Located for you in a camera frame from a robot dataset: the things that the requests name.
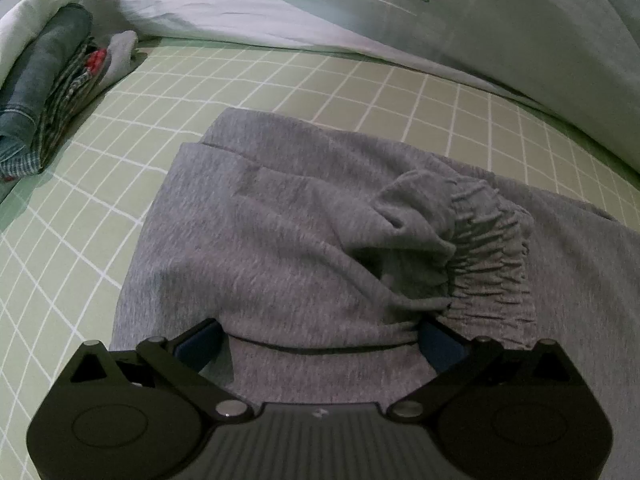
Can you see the green grid bed sheet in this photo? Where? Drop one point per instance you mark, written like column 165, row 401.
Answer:
column 350, row 90

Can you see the folded blue jeans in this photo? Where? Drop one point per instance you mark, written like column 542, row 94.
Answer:
column 45, row 75

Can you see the white cloth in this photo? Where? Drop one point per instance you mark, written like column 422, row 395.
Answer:
column 30, row 15

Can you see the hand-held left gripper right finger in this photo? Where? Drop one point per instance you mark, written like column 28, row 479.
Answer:
column 442, row 347

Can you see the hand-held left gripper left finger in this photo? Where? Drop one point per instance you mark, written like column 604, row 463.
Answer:
column 200, row 347

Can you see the grey garment with red print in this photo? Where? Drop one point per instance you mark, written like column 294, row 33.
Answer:
column 120, row 52

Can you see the grey pants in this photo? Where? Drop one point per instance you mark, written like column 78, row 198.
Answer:
column 280, row 240

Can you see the carrot print quilt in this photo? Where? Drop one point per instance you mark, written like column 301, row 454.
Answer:
column 300, row 5

